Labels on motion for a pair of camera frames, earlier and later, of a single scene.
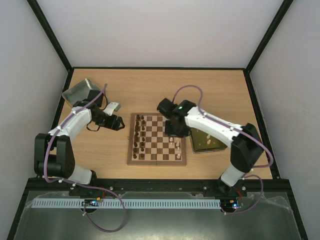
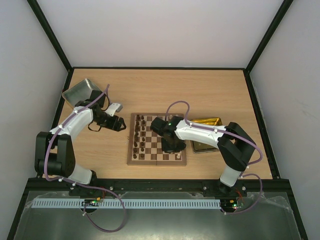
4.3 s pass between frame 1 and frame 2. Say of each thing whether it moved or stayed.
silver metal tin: stayed
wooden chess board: stayed
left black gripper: stayed
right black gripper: moved
